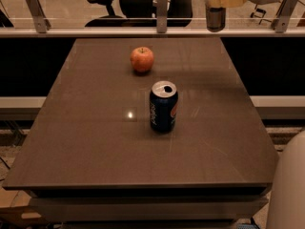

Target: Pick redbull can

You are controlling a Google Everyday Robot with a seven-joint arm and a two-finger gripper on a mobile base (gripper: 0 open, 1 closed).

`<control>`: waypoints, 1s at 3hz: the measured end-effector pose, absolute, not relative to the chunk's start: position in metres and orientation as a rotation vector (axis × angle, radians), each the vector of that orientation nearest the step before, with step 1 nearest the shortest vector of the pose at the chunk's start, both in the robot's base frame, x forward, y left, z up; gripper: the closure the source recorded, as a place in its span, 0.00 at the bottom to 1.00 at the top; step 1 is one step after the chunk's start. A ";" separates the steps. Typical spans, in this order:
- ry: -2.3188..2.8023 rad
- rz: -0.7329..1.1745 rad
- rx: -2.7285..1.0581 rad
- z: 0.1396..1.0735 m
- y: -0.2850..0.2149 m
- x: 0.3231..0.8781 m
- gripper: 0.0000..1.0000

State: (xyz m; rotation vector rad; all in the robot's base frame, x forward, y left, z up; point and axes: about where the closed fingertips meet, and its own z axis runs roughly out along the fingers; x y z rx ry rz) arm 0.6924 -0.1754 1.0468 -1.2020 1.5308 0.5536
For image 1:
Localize blue Pepsi can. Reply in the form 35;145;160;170
150;81;178;133

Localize middle metal railing bracket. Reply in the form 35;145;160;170
156;0;168;33

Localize metal railing bracket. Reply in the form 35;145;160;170
26;0;51;33
271;0;298;33
156;0;168;33

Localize right metal railing bracket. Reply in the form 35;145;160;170
271;0;298;33

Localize wooden chair frame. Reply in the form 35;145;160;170
250;5;268;21

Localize black office chair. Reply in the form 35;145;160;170
86;0;193;27

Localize red apple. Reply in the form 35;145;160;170
130;47;154;73

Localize wooden box under table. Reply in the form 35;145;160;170
0;188;47;228

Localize left metal railing bracket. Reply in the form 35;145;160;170
26;0;51;33

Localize silver blue Red Bull can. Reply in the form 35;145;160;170
206;0;226;32

